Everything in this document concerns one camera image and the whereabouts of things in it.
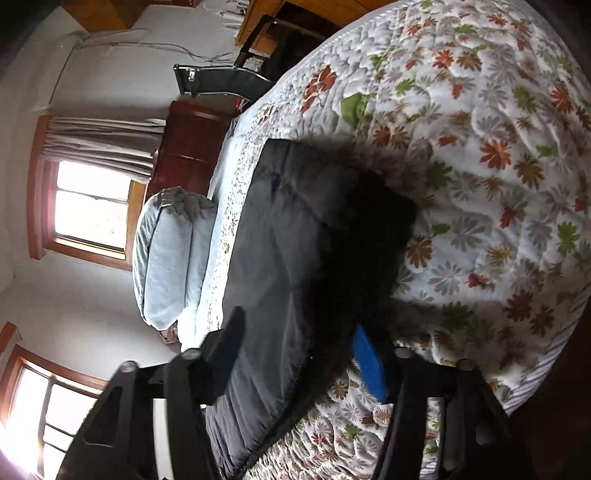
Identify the light blue folded duvet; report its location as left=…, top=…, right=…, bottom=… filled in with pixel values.
left=132, top=187, right=218, bottom=330

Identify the black jacket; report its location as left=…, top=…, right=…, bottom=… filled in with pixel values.
left=205, top=138, right=419, bottom=480

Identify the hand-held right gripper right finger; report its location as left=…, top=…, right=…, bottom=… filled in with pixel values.
left=350, top=323, right=539, bottom=480

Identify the light blue bed sheet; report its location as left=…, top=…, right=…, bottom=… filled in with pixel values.
left=178, top=99, right=278, bottom=352

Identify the floral quilted bedspread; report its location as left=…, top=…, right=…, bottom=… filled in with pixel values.
left=182, top=0, right=591, bottom=480

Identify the thin wall cable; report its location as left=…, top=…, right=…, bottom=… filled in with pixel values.
left=83, top=28, right=241, bottom=66

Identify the wooden wall shelf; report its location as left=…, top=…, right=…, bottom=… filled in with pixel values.
left=60, top=0, right=200, bottom=34

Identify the wooden framed window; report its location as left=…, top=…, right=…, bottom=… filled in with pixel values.
left=0, top=322, right=110, bottom=480
left=28, top=115, right=147, bottom=272

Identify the grey curtain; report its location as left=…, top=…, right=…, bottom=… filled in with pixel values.
left=39, top=116, right=167, bottom=179

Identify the wooden desk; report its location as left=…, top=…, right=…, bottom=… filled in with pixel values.
left=235, top=0, right=393, bottom=62

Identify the black mesh office chair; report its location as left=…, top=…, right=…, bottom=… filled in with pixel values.
left=174, top=14, right=279, bottom=103

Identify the dark wooden headboard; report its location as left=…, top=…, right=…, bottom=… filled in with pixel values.
left=145, top=100, right=242, bottom=201

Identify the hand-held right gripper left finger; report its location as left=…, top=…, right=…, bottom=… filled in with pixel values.
left=55, top=305, right=246, bottom=480

